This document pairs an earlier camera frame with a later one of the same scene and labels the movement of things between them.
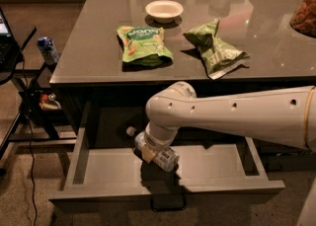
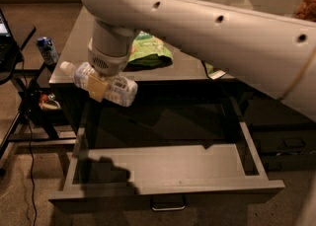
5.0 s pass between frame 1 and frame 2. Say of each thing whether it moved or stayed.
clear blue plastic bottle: moved
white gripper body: moved
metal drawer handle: stayed
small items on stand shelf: stayed
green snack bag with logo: stayed
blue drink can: stayed
